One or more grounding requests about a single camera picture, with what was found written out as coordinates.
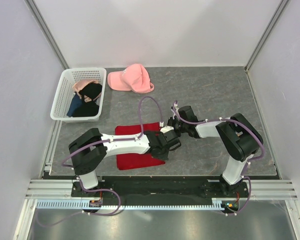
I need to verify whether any red cloth napkin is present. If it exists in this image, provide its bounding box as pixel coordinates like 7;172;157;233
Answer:
115;125;165;171

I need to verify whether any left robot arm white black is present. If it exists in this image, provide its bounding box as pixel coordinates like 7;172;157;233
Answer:
68;127;181;197

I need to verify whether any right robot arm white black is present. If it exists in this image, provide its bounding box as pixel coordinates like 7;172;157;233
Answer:
168;102;266;197

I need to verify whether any pink baseball cap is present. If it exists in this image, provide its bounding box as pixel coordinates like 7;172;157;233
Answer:
107;63;155;94

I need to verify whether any black cloth in basket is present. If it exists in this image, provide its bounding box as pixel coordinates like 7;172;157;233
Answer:
72;83;103;118

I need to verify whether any navy blue cloth in basket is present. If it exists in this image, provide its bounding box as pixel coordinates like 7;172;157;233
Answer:
66;95;82;117

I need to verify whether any pink cloth in basket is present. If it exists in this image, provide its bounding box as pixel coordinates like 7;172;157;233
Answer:
72;79;99;93

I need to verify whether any white plastic basket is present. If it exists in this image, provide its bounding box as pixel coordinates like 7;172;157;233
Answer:
50;67;108;123

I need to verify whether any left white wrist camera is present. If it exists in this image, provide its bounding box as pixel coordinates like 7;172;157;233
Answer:
159;121;175;134

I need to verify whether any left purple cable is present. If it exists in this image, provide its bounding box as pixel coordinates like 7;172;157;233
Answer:
61;96;166;227

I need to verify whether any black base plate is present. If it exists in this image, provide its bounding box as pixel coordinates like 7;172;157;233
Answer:
71;176;249;205

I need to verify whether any light blue cable duct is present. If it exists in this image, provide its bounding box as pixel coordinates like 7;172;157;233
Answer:
36;199;225;211

